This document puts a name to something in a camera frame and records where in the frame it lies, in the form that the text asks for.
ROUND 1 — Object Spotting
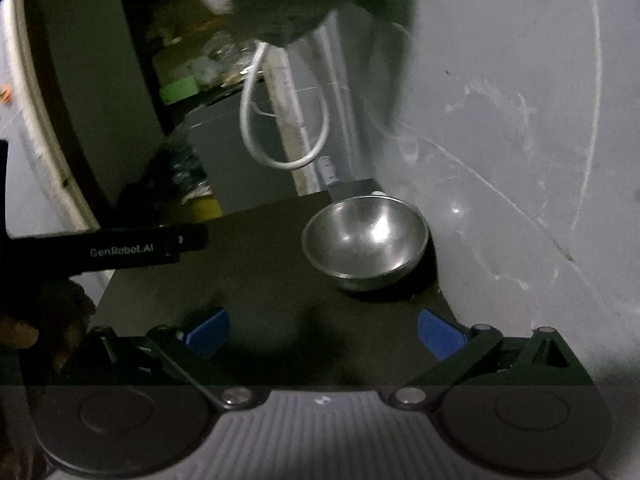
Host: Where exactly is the steel bowl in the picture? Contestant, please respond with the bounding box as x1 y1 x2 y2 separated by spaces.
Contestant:
301 196 431 292

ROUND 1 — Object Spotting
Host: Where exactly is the white cable loop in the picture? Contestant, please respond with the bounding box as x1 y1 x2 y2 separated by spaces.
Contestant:
239 41 331 171

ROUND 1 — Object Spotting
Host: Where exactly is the person's left hand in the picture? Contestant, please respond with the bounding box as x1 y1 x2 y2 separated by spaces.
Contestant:
0 279 97 372

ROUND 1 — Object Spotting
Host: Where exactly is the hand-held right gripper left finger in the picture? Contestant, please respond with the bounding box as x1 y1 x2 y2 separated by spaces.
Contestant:
65 306 257 411

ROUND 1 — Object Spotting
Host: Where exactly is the pale wooden post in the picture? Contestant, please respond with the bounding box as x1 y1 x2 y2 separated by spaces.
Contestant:
264 47 323 197

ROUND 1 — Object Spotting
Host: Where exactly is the green box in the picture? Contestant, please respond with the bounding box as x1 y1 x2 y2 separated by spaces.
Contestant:
159 76 202 107

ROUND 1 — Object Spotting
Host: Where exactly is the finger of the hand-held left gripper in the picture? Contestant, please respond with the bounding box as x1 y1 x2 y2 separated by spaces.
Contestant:
172 223 209 255

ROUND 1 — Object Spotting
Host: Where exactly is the metal blade with pale handle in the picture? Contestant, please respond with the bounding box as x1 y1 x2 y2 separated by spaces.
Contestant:
326 178 387 202

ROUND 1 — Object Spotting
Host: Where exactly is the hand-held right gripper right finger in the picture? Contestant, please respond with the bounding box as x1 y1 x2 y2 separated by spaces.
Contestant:
390 308 596 411

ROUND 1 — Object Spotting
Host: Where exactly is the black plastic bag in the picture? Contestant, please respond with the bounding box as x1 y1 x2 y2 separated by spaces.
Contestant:
160 135 213 201

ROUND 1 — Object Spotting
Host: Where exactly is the pale door frame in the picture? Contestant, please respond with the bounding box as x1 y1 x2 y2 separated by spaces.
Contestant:
0 0 103 238

